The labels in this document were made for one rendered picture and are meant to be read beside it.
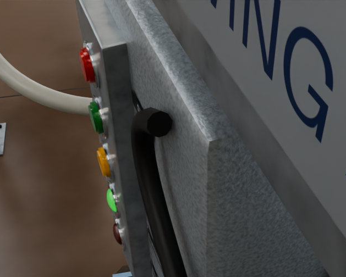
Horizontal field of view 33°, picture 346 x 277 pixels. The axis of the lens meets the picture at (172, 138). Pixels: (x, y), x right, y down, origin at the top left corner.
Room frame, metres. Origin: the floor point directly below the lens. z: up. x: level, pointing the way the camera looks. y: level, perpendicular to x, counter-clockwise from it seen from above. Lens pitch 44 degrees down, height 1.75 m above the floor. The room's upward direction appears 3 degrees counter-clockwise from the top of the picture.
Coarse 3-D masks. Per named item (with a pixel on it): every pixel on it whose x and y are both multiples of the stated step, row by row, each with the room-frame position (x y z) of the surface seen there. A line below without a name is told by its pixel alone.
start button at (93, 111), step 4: (92, 104) 0.34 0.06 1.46; (92, 108) 0.34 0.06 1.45; (96, 108) 0.33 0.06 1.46; (92, 112) 0.33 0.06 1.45; (96, 112) 0.33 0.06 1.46; (92, 116) 0.33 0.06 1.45; (96, 116) 0.33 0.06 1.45; (92, 120) 0.33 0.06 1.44; (96, 120) 0.33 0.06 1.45; (100, 120) 0.33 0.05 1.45; (92, 124) 0.34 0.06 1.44; (96, 124) 0.33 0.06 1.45; (100, 124) 0.32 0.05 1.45; (96, 128) 0.33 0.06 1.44; (100, 128) 0.32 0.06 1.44; (100, 132) 0.33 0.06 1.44
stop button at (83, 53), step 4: (84, 48) 0.34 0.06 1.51; (80, 52) 0.34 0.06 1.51; (84, 52) 0.33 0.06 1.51; (80, 56) 0.34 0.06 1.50; (84, 56) 0.33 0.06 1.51; (88, 56) 0.33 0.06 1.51; (80, 60) 0.34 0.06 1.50; (84, 60) 0.33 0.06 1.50; (88, 60) 0.33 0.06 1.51; (80, 64) 0.34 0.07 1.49; (84, 64) 0.33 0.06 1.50; (88, 64) 0.33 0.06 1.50; (84, 68) 0.33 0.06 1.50; (88, 68) 0.33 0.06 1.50; (84, 72) 0.33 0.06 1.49; (88, 72) 0.33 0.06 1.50; (92, 72) 0.32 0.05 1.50; (84, 76) 0.34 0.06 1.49; (88, 76) 0.33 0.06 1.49; (92, 76) 0.32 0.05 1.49; (88, 80) 0.33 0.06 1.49; (92, 80) 0.33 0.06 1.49
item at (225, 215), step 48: (144, 0) 0.30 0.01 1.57; (144, 48) 0.27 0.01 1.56; (144, 96) 0.27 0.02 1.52; (192, 96) 0.22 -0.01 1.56; (192, 144) 0.19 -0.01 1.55; (240, 144) 0.19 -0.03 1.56; (192, 192) 0.20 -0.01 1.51; (240, 192) 0.19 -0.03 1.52; (192, 240) 0.20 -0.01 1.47; (240, 240) 0.19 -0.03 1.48; (288, 240) 0.20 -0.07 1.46
